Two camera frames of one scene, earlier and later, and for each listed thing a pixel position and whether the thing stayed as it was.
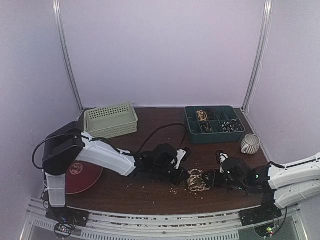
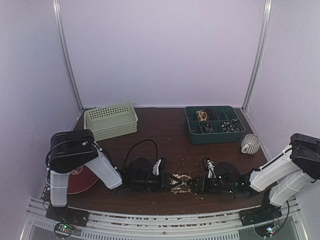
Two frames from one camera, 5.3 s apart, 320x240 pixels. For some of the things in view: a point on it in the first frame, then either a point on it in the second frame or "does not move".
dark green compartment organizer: [213, 124] does not move
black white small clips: [231, 126] does not move
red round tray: [81, 176] does not move
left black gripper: [180, 178] -> [165, 182]
